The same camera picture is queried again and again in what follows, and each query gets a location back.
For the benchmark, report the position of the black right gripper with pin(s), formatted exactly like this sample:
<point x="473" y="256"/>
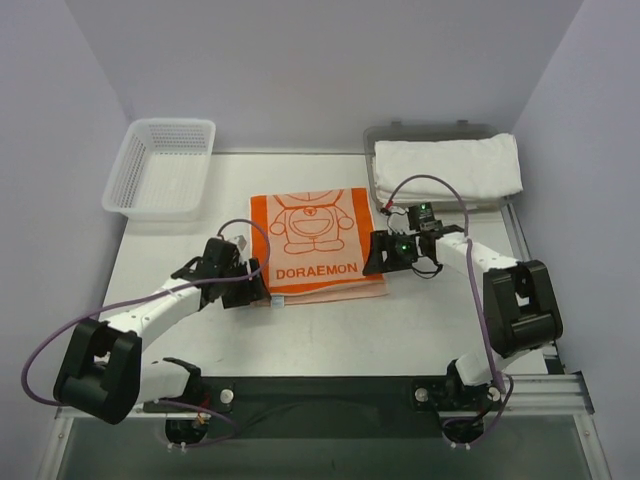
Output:
<point x="385" y="251"/>

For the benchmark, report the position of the orange cloth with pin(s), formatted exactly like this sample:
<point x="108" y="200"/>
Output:
<point x="318" y="243"/>

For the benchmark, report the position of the white towels pile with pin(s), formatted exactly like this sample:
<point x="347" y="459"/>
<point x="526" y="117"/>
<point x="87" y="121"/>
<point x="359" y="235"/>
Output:
<point x="479" y="170"/>

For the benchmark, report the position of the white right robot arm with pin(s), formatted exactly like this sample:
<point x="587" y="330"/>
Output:
<point x="515" y="300"/>

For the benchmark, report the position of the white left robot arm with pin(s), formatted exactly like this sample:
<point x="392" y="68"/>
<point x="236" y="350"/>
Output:
<point x="103" y="372"/>

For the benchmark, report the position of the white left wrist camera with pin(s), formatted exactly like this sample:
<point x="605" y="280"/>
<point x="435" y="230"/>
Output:
<point x="240" y="242"/>

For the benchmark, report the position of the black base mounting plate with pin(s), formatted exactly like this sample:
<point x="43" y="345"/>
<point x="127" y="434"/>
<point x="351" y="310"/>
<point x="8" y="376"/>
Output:
<point x="334" y="408"/>

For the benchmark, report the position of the white plastic mesh basket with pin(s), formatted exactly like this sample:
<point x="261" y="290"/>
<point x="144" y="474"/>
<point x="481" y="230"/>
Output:
<point x="161" y="169"/>

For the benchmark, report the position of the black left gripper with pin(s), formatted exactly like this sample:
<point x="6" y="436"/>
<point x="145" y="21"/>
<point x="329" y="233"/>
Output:
<point x="245" y="288"/>

